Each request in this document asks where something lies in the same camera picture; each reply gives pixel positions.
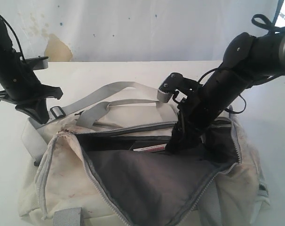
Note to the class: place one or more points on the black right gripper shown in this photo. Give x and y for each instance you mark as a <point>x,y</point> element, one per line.
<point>198,111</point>

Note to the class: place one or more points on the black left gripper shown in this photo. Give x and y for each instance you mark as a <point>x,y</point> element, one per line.
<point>21,87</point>

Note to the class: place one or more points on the black capped white marker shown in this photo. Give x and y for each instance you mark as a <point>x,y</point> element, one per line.
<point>151,149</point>

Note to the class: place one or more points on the white canvas backpack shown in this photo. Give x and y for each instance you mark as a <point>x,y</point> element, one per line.
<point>84,171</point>

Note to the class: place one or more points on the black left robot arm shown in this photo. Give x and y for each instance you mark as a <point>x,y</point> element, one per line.
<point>6,49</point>

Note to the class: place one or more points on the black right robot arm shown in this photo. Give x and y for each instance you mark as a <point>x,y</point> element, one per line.
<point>248,61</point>

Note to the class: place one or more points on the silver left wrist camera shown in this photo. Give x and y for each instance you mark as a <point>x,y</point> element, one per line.
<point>37,63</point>

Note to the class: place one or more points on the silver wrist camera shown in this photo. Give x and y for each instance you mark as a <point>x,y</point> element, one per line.
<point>174,84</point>
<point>37,63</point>

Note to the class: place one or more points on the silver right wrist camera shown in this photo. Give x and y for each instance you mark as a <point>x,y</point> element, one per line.
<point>174,84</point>

